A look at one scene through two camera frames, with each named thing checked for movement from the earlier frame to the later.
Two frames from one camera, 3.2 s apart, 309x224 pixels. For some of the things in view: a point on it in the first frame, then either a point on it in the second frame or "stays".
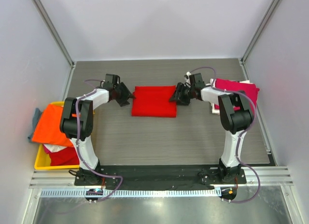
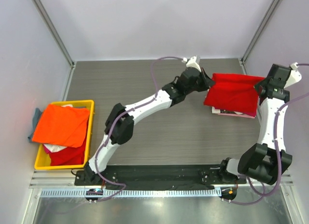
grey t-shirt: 37,114 stays
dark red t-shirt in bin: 67,156 stays
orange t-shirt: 48,130 stays
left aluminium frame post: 49,24 stays
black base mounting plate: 158,177 stays
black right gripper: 182,94 → 261,89
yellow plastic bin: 43,160 stays
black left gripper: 126,95 → 206,82
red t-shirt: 154,101 → 234,93
